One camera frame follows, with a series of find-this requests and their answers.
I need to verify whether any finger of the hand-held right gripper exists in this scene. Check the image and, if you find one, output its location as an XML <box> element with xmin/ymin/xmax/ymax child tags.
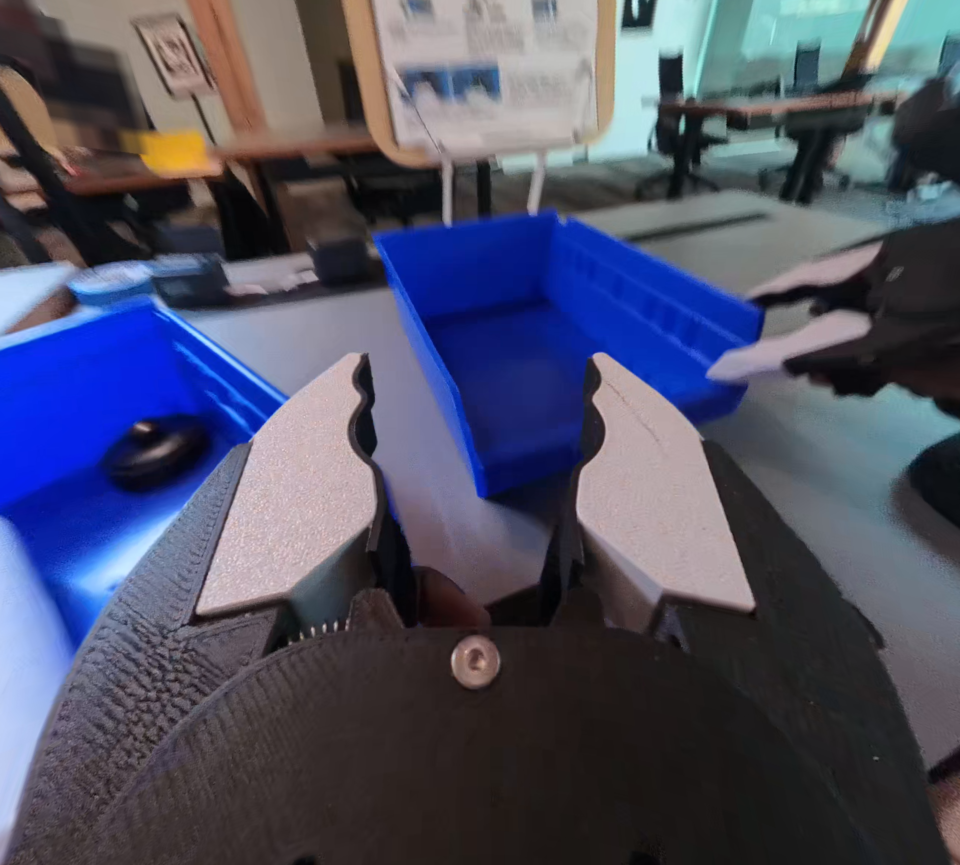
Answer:
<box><xmin>705</xmin><ymin>310</ymin><xmax>876</xmax><ymax>384</ymax></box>
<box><xmin>746</xmin><ymin>242</ymin><xmax>886</xmax><ymax>305</ymax></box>

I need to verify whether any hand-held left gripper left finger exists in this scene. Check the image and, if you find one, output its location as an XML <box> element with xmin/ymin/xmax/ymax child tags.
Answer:
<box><xmin>195</xmin><ymin>352</ymin><xmax>391</xmax><ymax>637</ymax></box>

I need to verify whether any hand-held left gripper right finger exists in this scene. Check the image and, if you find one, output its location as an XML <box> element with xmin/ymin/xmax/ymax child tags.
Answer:
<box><xmin>571</xmin><ymin>352</ymin><xmax>757</xmax><ymax>634</ymax></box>

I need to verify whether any black bottle lid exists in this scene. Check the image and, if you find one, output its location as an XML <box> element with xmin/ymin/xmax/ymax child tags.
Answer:
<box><xmin>101</xmin><ymin>417</ymin><xmax>213</xmax><ymax>493</ymax></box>

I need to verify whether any blue plastic bin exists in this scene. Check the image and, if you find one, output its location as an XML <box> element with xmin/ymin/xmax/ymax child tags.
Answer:
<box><xmin>372</xmin><ymin>208</ymin><xmax>766</xmax><ymax>500</ymax></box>
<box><xmin>0</xmin><ymin>301</ymin><xmax>292</xmax><ymax>652</ymax></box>

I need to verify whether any white plastic bottle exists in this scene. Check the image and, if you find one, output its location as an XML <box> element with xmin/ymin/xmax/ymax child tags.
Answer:
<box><xmin>0</xmin><ymin>516</ymin><xmax>76</xmax><ymax>776</ymax></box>

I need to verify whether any person's left hand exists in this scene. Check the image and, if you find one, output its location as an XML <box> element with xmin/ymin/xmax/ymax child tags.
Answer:
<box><xmin>416</xmin><ymin>568</ymin><xmax>493</xmax><ymax>629</ymax></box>

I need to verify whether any wooden office table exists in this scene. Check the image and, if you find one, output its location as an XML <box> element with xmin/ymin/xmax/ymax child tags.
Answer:
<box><xmin>660</xmin><ymin>88</ymin><xmax>901</xmax><ymax>202</ymax></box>
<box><xmin>60</xmin><ymin>126</ymin><xmax>384</xmax><ymax>259</ymax></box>

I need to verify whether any grey charging case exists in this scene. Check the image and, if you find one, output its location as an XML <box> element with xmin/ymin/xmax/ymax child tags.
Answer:
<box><xmin>311</xmin><ymin>235</ymin><xmax>370</xmax><ymax>285</ymax></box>

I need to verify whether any small blue grey device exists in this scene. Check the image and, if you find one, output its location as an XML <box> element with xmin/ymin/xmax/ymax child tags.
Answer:
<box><xmin>150</xmin><ymin>253</ymin><xmax>230</xmax><ymax>307</ymax></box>

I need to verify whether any blue tape roll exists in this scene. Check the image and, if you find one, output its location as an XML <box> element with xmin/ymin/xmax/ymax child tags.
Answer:
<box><xmin>71</xmin><ymin>263</ymin><xmax>155</xmax><ymax>307</ymax></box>

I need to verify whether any white board stand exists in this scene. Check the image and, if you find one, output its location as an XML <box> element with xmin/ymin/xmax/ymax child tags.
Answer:
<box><xmin>441</xmin><ymin>156</ymin><xmax>545</xmax><ymax>225</ymax></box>

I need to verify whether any yellow plastic bin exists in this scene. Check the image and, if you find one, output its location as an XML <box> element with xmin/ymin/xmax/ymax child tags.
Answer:
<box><xmin>138</xmin><ymin>130</ymin><xmax>207</xmax><ymax>172</ymax></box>

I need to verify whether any instruction sheet on stand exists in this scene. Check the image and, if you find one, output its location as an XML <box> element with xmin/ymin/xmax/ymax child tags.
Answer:
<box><xmin>333</xmin><ymin>0</ymin><xmax>618</xmax><ymax>169</ymax></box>

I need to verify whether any black white marker sign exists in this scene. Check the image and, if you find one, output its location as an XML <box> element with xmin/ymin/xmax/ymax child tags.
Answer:
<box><xmin>131</xmin><ymin>13</ymin><xmax>219</xmax><ymax>101</ymax></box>

